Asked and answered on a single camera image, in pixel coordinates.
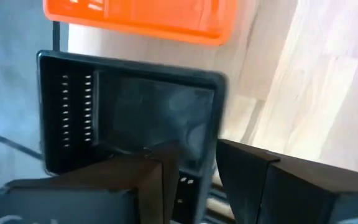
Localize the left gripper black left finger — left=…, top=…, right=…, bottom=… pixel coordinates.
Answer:
left=0, top=139, right=181, bottom=224

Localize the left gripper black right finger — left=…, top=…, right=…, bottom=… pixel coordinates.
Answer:
left=216, top=138, right=358, bottom=224

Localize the black slotted plastic basket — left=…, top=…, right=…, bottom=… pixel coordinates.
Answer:
left=37, top=49, right=229, bottom=224

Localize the orange slotted plastic basket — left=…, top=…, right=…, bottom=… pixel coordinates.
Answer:
left=43, top=0, right=239, bottom=47

